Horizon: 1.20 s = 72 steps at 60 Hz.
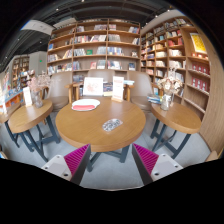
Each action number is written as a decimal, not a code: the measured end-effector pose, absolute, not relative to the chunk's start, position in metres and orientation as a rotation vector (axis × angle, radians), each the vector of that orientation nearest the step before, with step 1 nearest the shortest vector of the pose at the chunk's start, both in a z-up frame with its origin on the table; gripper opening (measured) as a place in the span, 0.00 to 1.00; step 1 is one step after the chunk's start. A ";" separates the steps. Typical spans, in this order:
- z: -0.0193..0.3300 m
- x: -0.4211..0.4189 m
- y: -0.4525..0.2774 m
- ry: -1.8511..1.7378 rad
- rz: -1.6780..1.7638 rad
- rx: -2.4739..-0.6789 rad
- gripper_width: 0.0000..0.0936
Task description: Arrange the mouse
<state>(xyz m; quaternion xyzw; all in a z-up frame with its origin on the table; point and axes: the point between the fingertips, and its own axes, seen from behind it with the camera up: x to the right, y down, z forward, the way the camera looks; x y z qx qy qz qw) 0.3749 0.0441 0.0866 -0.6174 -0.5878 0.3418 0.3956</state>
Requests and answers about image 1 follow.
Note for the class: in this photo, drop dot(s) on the round wooden right table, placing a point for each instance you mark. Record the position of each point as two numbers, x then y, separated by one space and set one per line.
178 118

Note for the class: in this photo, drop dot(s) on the white red text sign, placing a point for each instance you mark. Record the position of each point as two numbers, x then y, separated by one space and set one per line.
118 88

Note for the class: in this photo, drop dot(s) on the glass vase with pale flowers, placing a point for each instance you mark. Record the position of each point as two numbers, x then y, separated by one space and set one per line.
170 85

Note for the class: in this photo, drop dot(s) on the small white card sign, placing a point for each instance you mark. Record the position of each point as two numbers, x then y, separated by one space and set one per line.
27 96

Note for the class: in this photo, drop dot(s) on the round wooden centre table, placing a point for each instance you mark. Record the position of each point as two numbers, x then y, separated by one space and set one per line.
81 128

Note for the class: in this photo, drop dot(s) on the beige armchair left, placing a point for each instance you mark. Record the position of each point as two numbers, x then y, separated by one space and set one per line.
58 92

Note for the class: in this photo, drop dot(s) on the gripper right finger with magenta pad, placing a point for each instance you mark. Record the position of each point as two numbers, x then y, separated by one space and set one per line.
152 166

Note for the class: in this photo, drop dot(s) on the white picture sign card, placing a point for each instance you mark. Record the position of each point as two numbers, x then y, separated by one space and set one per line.
93 86

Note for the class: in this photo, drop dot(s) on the beige armchair right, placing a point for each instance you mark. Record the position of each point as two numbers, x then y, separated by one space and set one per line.
142 89

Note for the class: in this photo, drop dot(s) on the right wooden bookshelf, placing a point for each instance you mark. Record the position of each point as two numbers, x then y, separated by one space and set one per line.
166 44

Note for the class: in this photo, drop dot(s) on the glass vase with pink flowers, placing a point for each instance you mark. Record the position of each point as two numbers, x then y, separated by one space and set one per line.
36 85

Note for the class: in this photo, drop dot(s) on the round wooden table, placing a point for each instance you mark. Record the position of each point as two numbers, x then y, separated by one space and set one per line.
81 128
25 118
178 118

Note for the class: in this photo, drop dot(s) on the round wooden left table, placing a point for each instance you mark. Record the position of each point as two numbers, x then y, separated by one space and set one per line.
25 118

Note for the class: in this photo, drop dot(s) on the yellow poster on shelf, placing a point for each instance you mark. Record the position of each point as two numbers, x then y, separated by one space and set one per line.
198 43

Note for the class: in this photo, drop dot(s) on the beige armchair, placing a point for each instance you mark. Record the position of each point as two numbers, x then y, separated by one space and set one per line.
58 92
142 89

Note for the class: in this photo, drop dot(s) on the distant left bookshelf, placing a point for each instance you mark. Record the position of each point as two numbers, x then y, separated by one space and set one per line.
21 73

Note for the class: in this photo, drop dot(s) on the stack of books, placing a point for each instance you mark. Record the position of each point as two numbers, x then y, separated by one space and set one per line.
154 98

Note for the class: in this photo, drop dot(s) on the central wooden bookshelf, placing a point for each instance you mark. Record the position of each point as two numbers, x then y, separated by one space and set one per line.
100 44

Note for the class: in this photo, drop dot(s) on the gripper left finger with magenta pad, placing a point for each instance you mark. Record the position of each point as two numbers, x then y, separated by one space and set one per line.
70 167

